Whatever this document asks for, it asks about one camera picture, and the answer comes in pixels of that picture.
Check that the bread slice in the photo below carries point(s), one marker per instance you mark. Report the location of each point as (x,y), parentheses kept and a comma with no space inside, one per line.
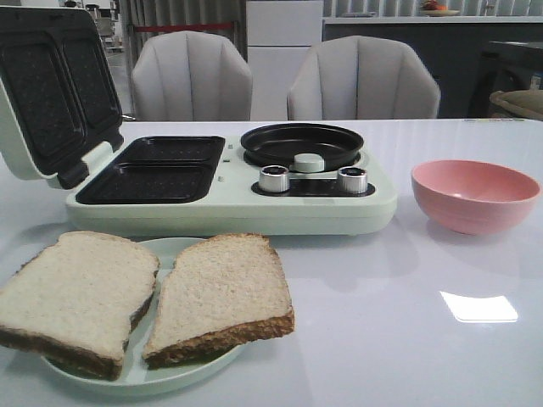
(225,291)
(78,301)

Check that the mint green sandwich maker lid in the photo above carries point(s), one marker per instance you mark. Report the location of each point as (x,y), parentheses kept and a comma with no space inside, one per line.
(58,98)

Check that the mint green breakfast maker base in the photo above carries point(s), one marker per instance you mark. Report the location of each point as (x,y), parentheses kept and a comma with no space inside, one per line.
(192,179)

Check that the left silver control knob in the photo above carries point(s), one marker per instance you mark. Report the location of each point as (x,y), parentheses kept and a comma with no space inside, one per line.
(274,179)

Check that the silver control knob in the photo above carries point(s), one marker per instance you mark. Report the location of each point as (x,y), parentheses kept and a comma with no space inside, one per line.
(274,179)
(352,180)

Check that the black round frying pan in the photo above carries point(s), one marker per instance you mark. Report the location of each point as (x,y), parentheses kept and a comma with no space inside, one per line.
(279,143)

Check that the right silver control knob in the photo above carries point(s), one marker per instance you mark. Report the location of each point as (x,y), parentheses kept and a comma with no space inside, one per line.
(352,180)

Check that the right beige upholstered chair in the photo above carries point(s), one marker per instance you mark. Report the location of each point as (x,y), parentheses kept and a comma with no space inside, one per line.
(363,78)

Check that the beige upholstered chair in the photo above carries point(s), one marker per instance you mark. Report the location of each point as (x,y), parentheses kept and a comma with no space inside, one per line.
(363,78)
(191,76)

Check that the left beige upholstered chair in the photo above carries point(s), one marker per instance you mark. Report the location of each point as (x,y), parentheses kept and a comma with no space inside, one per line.
(191,76)

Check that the white cabinet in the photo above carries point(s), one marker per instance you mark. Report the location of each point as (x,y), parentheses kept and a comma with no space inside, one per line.
(279,34)

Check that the pink plastic bowl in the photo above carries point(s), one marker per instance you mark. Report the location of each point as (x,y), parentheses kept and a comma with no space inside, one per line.
(473,197)

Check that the red barrier tape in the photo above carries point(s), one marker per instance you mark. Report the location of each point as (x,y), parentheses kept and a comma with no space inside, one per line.
(230,25)

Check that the mint green round plate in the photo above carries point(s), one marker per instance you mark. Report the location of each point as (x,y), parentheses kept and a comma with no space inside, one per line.
(136,378)

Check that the dark grey counter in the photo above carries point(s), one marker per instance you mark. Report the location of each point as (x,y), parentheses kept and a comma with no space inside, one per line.
(462,53)

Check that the fruit plate on counter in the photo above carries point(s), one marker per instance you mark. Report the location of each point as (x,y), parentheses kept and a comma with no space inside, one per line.
(433,8)

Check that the dark washing machine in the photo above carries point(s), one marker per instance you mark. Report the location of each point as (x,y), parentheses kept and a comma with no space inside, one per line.
(507,67)

